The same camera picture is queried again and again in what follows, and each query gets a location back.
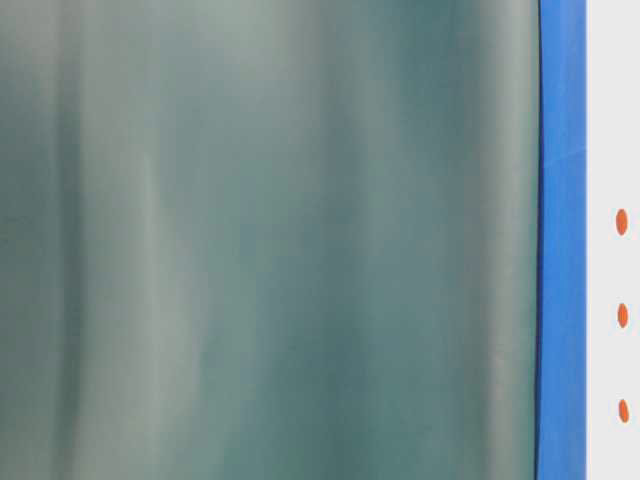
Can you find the grey-green blurred curtain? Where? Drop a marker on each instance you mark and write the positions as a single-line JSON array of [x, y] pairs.
[[268, 239]]

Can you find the blue table mat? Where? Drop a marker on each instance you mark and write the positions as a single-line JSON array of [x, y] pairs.
[[561, 345]]

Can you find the large white base board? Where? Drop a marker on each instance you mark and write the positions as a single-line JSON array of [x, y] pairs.
[[613, 240]]

